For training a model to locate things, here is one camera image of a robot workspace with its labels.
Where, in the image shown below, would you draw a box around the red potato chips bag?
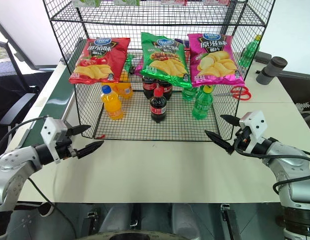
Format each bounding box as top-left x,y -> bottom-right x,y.
68,37 -> 131,85

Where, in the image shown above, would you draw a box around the cola bottle red cap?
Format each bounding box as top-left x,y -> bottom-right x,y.
141,74 -> 159,100
158,79 -> 173,101
149,88 -> 168,124

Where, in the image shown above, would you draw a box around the magenta potato chips bag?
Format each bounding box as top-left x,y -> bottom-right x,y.
187,32 -> 246,88

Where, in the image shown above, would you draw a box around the green soda bottle yellow cap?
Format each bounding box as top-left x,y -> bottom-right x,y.
238,34 -> 262,68
192,84 -> 215,121
182,86 -> 198,102

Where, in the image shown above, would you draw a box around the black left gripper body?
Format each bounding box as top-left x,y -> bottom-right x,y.
54,128 -> 78,160

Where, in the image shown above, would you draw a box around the green and white snack pack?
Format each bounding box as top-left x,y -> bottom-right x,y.
113,0 -> 140,7
72,0 -> 102,7

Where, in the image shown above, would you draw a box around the green potato chips bag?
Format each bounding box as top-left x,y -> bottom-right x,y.
139,31 -> 193,88

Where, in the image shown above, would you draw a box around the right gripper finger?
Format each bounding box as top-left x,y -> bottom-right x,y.
220,114 -> 242,127
204,129 -> 235,156

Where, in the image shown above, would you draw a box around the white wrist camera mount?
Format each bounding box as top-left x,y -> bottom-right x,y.
40,116 -> 68,164
239,110 -> 268,154

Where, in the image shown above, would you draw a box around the small purple snack packet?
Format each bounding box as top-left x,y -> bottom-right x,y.
174,37 -> 190,51

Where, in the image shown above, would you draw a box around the orange soda bottle blue cap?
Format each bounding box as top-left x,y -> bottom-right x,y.
116,71 -> 134,100
100,84 -> 124,121

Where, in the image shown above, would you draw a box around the black office chair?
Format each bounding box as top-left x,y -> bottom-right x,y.
0,17 -> 58,126

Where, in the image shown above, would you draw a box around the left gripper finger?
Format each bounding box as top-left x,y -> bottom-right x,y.
76,140 -> 105,160
65,124 -> 92,137

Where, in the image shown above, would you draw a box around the small magenta snack packet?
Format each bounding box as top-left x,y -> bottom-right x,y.
133,56 -> 145,77

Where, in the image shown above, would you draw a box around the green conveyor belt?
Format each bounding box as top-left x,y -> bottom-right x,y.
9,37 -> 88,161

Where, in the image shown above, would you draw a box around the black table leg bracket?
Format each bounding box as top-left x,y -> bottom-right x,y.
220,203 -> 243,240
82,211 -> 99,240

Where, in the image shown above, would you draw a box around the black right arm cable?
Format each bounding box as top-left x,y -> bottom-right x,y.
234,146 -> 310,197

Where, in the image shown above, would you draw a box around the red and white snack pack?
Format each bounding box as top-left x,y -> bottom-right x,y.
203,0 -> 232,7
161,0 -> 188,6

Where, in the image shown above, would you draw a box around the small green snack packet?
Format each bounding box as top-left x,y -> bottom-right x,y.
124,53 -> 135,75

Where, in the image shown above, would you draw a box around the red handled scissors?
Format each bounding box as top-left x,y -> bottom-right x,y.
216,85 -> 252,101

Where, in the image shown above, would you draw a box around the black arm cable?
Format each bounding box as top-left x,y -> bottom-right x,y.
234,146 -> 310,197
0,115 -> 79,240

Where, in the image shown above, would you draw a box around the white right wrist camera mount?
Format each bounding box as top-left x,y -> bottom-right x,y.
239,110 -> 268,154

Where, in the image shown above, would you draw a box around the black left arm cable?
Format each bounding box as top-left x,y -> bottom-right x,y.
0,115 -> 79,240

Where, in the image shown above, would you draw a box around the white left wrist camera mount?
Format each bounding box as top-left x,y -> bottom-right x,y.
40,116 -> 68,164

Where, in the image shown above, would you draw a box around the dark grey cylinder roll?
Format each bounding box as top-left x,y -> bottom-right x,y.
256,56 -> 287,86

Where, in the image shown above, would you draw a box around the black wire mesh rack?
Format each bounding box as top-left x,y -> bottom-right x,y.
42,0 -> 276,143

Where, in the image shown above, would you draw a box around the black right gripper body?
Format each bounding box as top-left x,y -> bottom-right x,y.
233,125 -> 253,153

